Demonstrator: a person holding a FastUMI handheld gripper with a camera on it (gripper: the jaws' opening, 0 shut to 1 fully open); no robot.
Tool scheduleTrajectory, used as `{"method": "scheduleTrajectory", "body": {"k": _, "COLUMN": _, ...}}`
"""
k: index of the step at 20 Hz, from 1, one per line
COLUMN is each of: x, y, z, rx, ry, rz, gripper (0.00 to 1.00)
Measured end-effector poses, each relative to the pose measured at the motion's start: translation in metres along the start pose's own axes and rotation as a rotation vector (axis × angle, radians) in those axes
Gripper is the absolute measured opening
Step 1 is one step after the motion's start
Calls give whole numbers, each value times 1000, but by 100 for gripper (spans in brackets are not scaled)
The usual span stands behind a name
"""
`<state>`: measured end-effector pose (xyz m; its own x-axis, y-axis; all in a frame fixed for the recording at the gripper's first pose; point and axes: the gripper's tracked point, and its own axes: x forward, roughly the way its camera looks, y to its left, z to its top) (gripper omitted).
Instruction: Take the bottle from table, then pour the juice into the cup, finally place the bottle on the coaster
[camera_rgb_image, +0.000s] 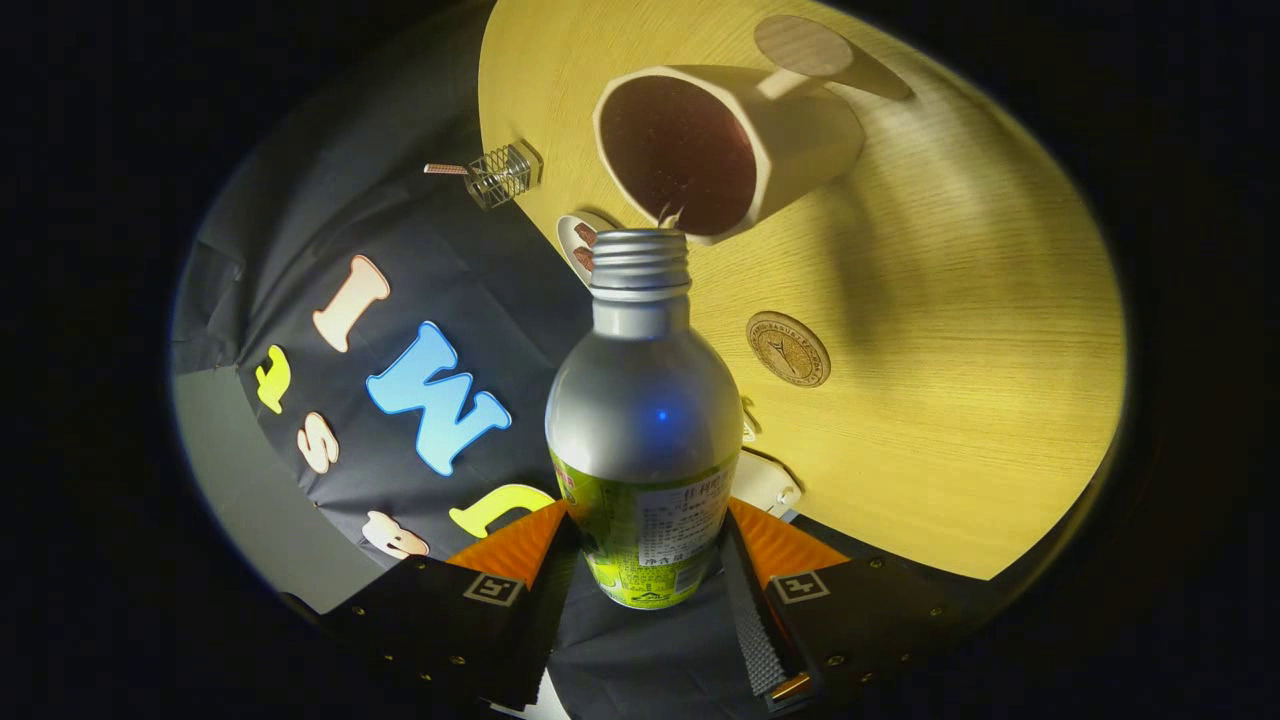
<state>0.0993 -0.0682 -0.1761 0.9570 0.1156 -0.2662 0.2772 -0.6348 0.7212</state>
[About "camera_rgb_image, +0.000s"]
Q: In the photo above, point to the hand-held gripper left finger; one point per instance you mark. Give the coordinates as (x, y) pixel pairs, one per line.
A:
(550, 630)

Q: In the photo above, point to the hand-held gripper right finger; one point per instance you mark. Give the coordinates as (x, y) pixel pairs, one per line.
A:
(750, 620)

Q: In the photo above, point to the silver bottle with green label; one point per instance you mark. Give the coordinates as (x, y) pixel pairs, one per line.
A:
(640, 400)

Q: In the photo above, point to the round brown coaster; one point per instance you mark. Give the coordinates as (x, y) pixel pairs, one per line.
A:
(788, 349)

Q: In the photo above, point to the white toaster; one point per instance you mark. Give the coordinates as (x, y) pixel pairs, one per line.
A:
(765, 485)

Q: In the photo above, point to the wooden table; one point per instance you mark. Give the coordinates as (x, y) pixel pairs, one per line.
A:
(950, 400)

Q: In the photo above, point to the reddish brown sausage piece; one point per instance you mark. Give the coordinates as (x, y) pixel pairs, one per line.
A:
(584, 258)
(586, 234)

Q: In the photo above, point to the white oval plate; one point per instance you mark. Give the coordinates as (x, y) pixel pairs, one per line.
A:
(567, 235)

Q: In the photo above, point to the black backdrop cloth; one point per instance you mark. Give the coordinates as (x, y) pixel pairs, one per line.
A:
(330, 230)

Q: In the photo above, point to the pink straw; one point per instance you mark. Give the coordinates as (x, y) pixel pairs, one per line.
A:
(445, 169)

